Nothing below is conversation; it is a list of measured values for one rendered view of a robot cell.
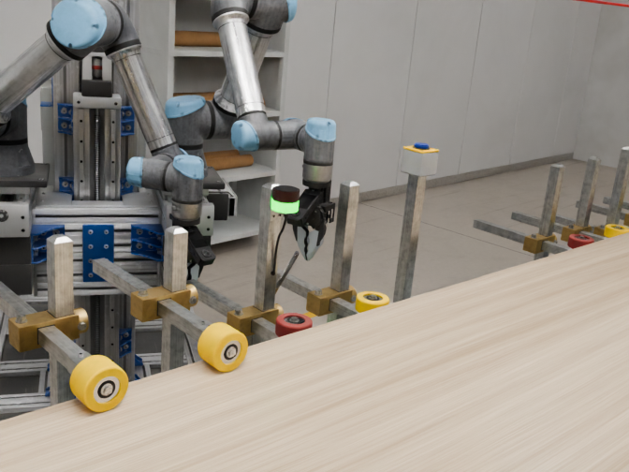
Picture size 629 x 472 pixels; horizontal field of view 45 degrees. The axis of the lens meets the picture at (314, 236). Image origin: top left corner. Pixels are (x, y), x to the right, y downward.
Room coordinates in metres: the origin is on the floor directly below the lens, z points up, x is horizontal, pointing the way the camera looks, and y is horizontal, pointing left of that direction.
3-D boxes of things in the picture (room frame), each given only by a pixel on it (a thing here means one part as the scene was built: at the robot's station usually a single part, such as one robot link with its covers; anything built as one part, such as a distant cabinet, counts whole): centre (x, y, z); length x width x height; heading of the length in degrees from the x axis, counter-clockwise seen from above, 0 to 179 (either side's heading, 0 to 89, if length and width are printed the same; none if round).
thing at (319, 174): (1.86, 0.01, 1.16); 0.08 x 0.08 x 0.05
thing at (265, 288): (1.64, 0.10, 0.93); 0.03 x 0.03 x 0.48; 44
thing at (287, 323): (1.51, 0.03, 0.85); 0.08 x 0.08 x 0.11
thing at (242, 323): (1.63, 0.12, 0.85); 0.13 x 0.06 x 0.05; 134
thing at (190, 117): (2.22, 0.41, 1.21); 0.13 x 0.12 x 0.14; 124
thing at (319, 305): (1.80, -0.06, 0.84); 0.13 x 0.06 x 0.05; 134
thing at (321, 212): (1.86, 0.00, 1.08); 0.09 x 0.08 x 0.12; 154
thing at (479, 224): (2.51, -0.74, 0.84); 0.43 x 0.03 x 0.04; 44
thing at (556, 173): (2.51, -0.80, 0.88); 0.03 x 0.03 x 0.48; 44
